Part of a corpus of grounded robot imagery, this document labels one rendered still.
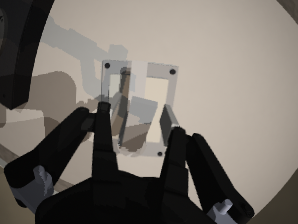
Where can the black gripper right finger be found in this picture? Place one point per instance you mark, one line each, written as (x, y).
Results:
(217, 195)

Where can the grey faucet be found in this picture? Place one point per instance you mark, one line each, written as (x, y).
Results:
(141, 110)

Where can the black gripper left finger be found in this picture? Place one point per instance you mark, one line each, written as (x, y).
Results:
(32, 176)

